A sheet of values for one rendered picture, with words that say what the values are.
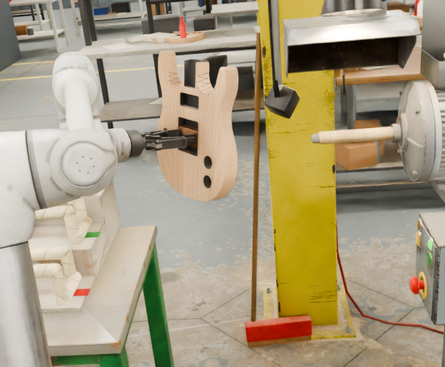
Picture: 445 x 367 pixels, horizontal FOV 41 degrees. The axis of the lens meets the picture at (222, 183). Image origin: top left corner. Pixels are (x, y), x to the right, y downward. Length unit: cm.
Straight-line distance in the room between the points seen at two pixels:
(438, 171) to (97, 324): 89
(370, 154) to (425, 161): 238
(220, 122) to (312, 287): 133
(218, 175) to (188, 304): 160
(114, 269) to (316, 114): 113
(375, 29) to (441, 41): 22
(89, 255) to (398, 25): 95
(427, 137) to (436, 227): 21
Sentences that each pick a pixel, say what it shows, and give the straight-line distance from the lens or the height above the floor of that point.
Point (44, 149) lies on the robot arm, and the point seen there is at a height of 147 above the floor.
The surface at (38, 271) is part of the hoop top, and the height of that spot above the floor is 104.
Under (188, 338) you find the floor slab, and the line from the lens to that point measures 293.
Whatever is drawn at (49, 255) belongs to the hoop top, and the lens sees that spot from 159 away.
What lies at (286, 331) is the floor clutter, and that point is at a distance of 279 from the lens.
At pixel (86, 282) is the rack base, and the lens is 163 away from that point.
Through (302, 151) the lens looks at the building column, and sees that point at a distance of 248.
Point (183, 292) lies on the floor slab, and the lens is 326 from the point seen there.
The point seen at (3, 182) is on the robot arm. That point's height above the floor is 144.
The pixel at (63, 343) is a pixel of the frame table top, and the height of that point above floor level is 93.
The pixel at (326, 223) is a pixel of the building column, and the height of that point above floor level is 56.
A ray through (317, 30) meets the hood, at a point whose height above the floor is 152.
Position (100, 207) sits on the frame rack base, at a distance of 173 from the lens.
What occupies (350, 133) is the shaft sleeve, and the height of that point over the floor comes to 126.
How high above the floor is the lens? 176
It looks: 23 degrees down
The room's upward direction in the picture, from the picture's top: 6 degrees counter-clockwise
